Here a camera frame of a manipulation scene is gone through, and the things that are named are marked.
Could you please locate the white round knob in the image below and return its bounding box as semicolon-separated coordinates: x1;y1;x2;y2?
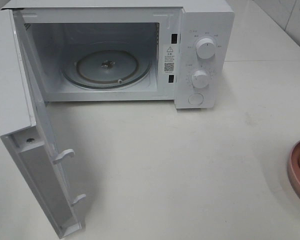
195;36;217;60
191;70;210;89

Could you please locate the pink round plate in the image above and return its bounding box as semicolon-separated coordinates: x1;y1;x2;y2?
287;141;300;198

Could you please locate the white microwave door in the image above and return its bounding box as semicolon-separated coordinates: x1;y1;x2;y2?
0;9;85;239

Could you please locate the glass microwave turntable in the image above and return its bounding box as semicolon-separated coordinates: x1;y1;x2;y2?
61;41;157;90

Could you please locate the white microwave oven body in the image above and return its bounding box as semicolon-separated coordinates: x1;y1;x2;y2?
0;0;235;109

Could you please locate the round white door button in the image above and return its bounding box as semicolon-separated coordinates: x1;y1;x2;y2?
188;93;204;106

